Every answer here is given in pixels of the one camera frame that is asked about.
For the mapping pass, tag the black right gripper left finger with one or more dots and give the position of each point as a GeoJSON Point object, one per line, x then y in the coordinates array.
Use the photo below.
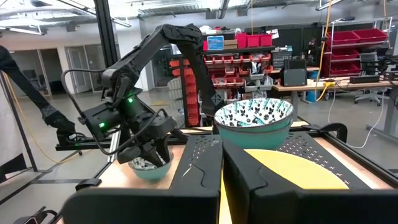
{"type": "Point", "coordinates": [140, 208]}

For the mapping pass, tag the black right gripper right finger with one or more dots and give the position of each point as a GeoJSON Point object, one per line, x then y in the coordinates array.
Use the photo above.
{"type": "Point", "coordinates": [280, 205]}

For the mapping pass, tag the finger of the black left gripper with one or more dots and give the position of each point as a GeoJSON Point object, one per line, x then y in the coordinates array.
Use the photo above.
{"type": "Point", "coordinates": [164, 149]}
{"type": "Point", "coordinates": [154, 157]}

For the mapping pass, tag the teal patterned mini bowl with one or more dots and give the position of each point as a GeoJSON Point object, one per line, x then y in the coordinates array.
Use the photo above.
{"type": "Point", "coordinates": [255, 140]}
{"type": "Point", "coordinates": [152, 174]}
{"type": "Point", "coordinates": [255, 113]}

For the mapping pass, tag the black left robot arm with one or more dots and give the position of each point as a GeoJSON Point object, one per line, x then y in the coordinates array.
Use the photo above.
{"type": "Point", "coordinates": [140, 59]}

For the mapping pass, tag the black perforated metal shelf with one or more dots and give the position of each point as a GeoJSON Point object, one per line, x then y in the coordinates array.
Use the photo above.
{"type": "Point", "coordinates": [298, 143]}

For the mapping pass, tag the parts shelf with bins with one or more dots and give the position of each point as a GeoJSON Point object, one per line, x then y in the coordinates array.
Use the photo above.
{"type": "Point", "coordinates": [236, 71]}

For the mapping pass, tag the glass double door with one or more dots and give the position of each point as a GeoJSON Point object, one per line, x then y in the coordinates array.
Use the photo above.
{"type": "Point", "coordinates": [77, 68]}

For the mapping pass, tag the blue sign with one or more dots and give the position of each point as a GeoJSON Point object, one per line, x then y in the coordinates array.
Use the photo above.
{"type": "Point", "coordinates": [215, 43]}

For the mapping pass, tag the red storage bin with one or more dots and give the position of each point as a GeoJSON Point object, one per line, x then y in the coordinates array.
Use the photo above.
{"type": "Point", "coordinates": [241, 40]}
{"type": "Point", "coordinates": [265, 40]}
{"type": "Point", "coordinates": [342, 38]}
{"type": "Point", "coordinates": [253, 41]}
{"type": "Point", "coordinates": [371, 35]}
{"type": "Point", "coordinates": [342, 54]}
{"type": "Point", "coordinates": [342, 69]}

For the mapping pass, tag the black box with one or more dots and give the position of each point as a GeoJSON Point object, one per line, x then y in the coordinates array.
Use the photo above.
{"type": "Point", "coordinates": [294, 76]}

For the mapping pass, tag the wooden workbench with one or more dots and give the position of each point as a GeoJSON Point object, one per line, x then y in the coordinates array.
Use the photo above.
{"type": "Point", "coordinates": [342, 83]}

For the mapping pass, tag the grey office chair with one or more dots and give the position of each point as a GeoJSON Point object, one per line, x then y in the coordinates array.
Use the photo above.
{"type": "Point", "coordinates": [369, 62]}

